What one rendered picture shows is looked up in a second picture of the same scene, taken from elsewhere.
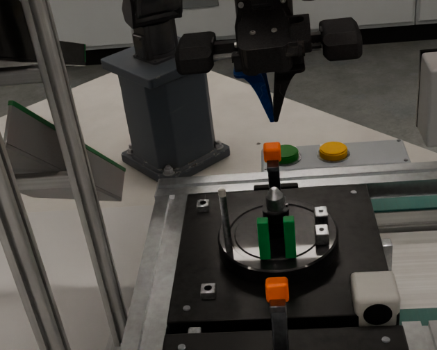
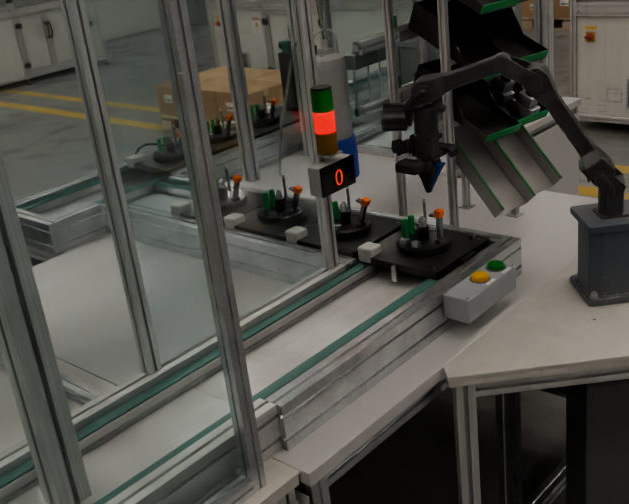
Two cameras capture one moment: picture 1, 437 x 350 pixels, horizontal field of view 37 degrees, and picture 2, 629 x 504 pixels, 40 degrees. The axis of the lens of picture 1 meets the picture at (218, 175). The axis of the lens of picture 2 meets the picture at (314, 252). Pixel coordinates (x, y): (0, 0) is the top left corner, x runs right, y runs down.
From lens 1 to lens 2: 246 cm
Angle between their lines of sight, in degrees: 106
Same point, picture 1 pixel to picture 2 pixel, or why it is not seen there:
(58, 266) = (528, 247)
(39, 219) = not seen: hidden behind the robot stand
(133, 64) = not seen: hidden behind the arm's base
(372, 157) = (461, 287)
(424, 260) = (391, 294)
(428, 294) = (373, 288)
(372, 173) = (449, 283)
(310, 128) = (594, 343)
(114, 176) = (493, 203)
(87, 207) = (450, 182)
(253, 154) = (580, 314)
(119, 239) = (533, 262)
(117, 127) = not seen: outside the picture
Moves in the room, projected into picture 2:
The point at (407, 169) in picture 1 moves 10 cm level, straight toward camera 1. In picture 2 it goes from (437, 290) to (408, 278)
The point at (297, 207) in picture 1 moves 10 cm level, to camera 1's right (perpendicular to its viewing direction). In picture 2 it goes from (433, 246) to (413, 261)
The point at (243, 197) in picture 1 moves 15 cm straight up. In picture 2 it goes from (468, 246) to (465, 190)
